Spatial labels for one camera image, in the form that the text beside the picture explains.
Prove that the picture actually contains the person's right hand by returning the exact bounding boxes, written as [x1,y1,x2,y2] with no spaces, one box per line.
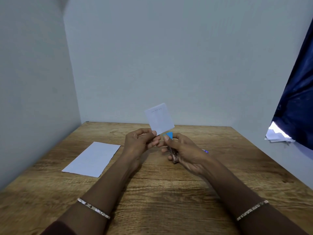
[156,133,213,177]

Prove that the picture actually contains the person's left hand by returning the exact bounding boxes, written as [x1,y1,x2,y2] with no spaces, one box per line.
[121,128,162,167]

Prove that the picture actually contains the person's left forearm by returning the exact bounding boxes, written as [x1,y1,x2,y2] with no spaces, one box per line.
[56,156,141,235]

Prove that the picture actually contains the maroon left sleeve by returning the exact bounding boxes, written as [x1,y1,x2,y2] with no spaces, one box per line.
[40,220,76,235]

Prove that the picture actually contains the person's right forearm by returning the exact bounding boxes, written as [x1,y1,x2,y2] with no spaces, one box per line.
[200,159,308,235]

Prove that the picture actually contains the gold left wrist bracelet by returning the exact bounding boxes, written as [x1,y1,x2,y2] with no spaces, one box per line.
[77,198,111,220]

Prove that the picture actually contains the gold right wrist bracelet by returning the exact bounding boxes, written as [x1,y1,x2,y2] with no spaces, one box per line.
[236,200,269,221]

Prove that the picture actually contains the pile of white paper scraps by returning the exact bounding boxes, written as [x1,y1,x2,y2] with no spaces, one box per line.
[265,121,296,143]

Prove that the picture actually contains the white paper sheet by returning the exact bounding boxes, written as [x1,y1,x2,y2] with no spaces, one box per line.
[61,141,121,178]
[144,103,175,136]

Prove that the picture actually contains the gold wrist bracelet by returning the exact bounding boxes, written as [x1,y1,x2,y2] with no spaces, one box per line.
[236,200,269,221]
[77,198,111,220]

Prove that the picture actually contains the dark blue curtain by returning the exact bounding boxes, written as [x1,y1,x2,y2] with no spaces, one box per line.
[272,19,313,151]

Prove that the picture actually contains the blue silver stapler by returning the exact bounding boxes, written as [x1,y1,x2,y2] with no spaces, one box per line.
[163,131,179,164]

